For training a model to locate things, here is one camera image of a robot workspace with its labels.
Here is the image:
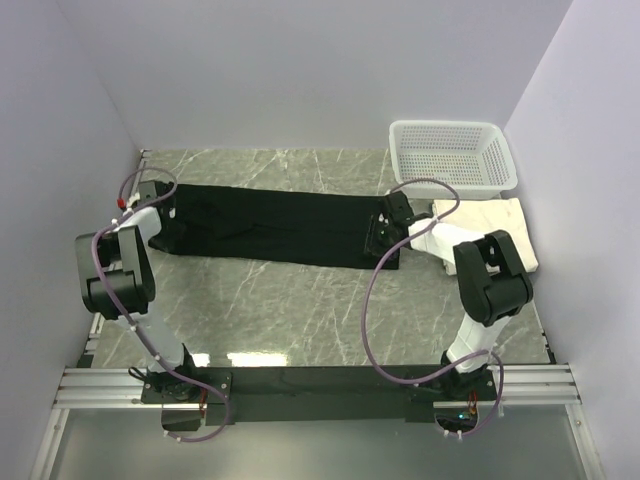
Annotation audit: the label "black t shirt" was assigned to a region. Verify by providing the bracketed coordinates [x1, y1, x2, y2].
[150, 184, 388, 270]

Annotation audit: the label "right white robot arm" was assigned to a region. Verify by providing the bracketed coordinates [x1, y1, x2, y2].
[361, 191, 533, 399]

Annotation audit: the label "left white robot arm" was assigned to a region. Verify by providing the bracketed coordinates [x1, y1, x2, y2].
[74, 181, 200, 402]

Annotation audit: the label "folded white t shirt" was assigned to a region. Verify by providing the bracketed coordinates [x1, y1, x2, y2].
[426, 198, 539, 275]

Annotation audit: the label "white perforated plastic basket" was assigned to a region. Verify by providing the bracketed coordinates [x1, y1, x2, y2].
[389, 120, 518, 200]

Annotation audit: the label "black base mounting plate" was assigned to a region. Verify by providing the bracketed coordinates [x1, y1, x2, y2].
[139, 364, 501, 429]

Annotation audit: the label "aluminium left side rail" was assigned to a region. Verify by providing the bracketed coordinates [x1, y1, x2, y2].
[77, 148, 151, 366]

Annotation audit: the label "aluminium front frame rail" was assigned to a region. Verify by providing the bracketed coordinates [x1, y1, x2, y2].
[53, 364, 581, 410]

